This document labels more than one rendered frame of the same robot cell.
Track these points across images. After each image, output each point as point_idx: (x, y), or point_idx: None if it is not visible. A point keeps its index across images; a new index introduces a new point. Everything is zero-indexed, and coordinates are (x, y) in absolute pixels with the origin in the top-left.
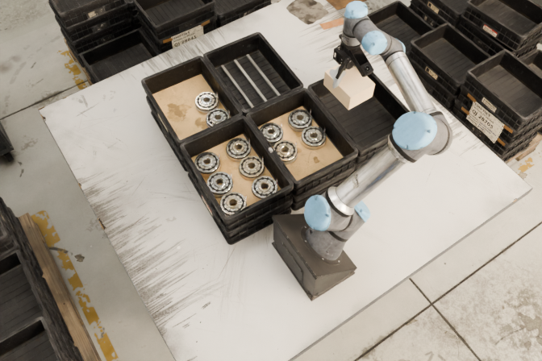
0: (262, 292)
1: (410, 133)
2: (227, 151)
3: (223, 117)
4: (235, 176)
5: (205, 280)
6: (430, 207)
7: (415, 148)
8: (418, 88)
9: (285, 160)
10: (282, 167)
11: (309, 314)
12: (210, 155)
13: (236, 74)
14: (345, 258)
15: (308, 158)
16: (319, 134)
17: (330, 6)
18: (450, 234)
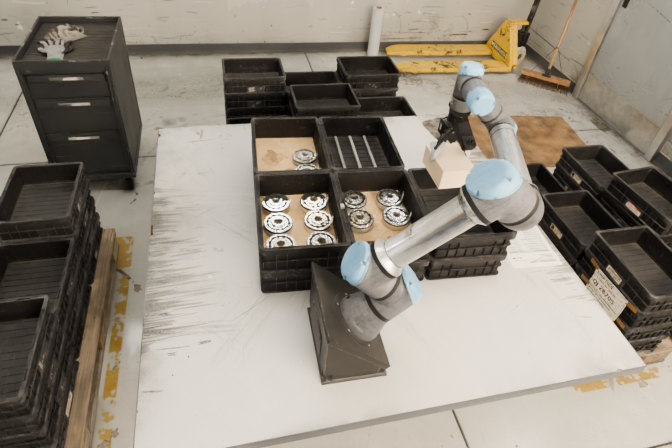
0: (271, 353)
1: (486, 178)
2: (300, 200)
3: None
4: (298, 225)
5: (218, 317)
6: (506, 339)
7: (487, 197)
8: (517, 158)
9: (355, 226)
10: (347, 225)
11: (312, 398)
12: (281, 197)
13: (345, 147)
14: (380, 348)
15: (382, 235)
16: (403, 216)
17: None
18: (521, 378)
